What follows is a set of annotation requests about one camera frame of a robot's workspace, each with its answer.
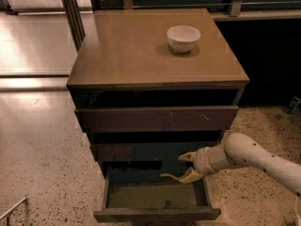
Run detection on white ceramic bowl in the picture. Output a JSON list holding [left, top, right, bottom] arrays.
[[166, 25, 201, 54]]

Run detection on open bottom drawer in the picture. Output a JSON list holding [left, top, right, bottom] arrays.
[[93, 167, 221, 226]]

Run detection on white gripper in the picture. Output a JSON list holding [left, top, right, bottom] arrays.
[[160, 144, 232, 184]]

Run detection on grey wall socket box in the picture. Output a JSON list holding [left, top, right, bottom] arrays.
[[286, 97, 301, 114]]

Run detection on brown drawer cabinet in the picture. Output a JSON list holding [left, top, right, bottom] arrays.
[[66, 8, 250, 226]]

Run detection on top drawer front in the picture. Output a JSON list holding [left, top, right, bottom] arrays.
[[75, 105, 238, 133]]

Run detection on metal door frame post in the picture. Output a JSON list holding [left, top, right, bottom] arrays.
[[61, 0, 85, 51]]

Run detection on middle drawer front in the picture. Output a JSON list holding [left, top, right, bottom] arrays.
[[90, 142, 217, 162]]

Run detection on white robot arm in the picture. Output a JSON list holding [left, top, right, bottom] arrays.
[[161, 133, 301, 197]]

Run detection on metal frame corner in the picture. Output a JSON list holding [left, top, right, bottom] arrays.
[[0, 196, 28, 220]]

